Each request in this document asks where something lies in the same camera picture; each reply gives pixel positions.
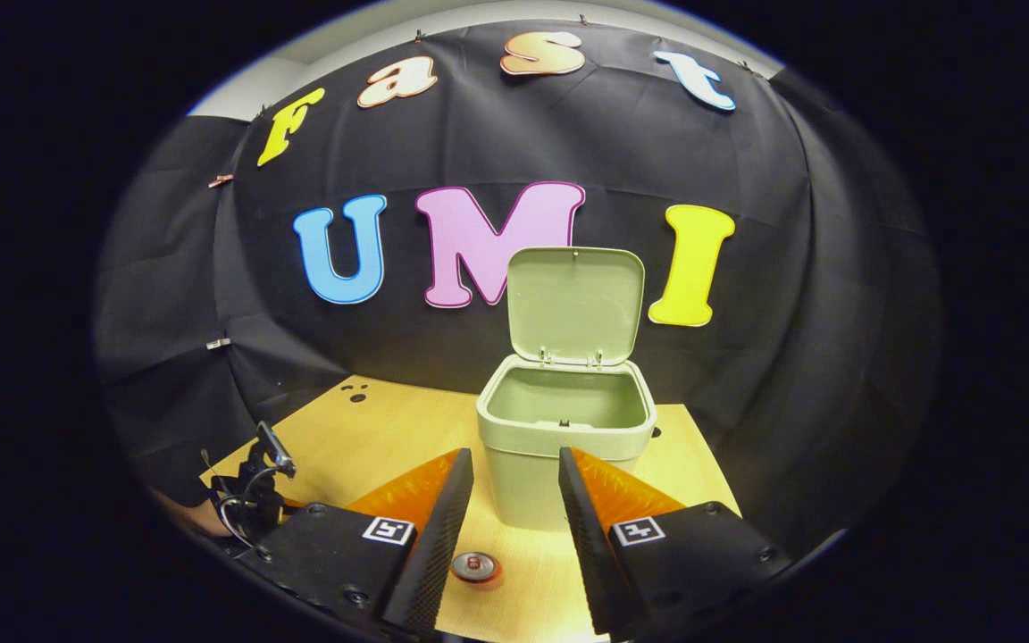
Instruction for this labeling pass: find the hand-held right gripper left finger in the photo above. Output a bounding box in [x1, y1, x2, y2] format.
[233, 447, 476, 639]

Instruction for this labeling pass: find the pale green desktop garbage bin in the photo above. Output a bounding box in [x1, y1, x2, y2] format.
[476, 246, 658, 534]

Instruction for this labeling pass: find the red pop can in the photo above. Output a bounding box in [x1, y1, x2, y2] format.
[450, 550, 504, 586]

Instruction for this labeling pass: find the black backdrop cloth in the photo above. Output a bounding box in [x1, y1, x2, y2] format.
[95, 18, 944, 572]

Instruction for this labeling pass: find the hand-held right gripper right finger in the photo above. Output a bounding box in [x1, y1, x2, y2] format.
[557, 446, 794, 639]

